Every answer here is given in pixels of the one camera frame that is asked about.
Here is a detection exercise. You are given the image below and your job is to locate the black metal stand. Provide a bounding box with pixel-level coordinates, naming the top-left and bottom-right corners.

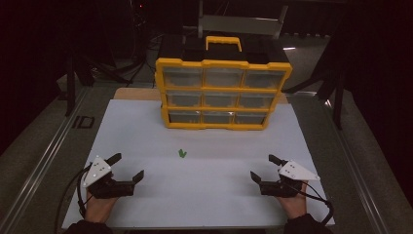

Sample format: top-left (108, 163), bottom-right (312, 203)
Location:
top-left (285, 30), bottom-right (346, 131)
top-left (63, 53), bottom-right (132, 118)

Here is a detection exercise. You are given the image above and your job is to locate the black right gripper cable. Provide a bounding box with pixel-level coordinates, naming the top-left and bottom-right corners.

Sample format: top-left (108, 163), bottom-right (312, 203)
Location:
top-left (300, 180), bottom-right (335, 226)

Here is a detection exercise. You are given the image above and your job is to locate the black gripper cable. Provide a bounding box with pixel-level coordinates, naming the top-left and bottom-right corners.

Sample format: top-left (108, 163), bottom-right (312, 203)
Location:
top-left (300, 180), bottom-right (335, 226)
top-left (54, 164), bottom-right (94, 234)

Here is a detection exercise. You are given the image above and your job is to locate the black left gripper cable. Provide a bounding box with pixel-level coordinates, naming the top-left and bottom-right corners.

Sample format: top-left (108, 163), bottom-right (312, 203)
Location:
top-left (54, 164), bottom-right (94, 234)

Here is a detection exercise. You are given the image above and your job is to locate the person's right hand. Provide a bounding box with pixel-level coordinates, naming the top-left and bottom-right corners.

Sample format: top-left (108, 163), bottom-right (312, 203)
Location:
top-left (277, 184), bottom-right (308, 220)

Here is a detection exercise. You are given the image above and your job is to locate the clear plastic drawer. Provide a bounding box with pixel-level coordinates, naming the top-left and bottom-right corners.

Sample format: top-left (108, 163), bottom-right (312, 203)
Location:
top-left (244, 69), bottom-right (287, 90)

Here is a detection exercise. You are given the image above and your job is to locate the white board sheet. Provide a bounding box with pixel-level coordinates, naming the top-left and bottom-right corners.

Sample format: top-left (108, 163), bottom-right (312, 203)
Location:
top-left (61, 98), bottom-right (336, 230)

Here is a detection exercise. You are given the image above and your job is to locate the yellow drawer organizer cabinet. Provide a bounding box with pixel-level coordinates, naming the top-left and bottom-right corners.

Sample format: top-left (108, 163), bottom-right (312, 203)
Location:
top-left (154, 35), bottom-right (293, 132)

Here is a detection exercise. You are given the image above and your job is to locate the bundle of dark cables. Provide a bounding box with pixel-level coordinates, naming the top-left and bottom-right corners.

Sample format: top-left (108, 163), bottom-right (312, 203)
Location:
top-left (128, 0), bottom-right (164, 86)

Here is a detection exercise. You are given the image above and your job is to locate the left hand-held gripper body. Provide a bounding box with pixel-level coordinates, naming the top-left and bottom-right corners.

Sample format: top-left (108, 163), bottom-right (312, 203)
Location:
top-left (82, 155), bottom-right (136, 200)

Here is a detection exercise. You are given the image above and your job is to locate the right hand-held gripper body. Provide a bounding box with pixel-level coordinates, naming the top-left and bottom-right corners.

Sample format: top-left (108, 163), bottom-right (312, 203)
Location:
top-left (259, 160), bottom-right (321, 198)

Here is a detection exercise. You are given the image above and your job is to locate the aluminium rail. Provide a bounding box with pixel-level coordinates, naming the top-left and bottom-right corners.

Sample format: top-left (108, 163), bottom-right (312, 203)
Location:
top-left (322, 97), bottom-right (383, 234)
top-left (0, 87), bottom-right (90, 234)

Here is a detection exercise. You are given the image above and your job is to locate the group of clear drawers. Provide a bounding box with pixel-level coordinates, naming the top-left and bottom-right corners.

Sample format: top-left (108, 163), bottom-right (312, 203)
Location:
top-left (162, 66), bottom-right (277, 125)

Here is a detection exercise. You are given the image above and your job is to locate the grey metal frame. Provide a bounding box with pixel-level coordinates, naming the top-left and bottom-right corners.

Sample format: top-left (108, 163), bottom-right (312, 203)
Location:
top-left (197, 0), bottom-right (289, 41)

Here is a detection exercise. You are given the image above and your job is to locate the person's left hand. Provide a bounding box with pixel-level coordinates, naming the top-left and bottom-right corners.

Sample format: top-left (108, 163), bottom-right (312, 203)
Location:
top-left (85, 190), bottom-right (120, 224)

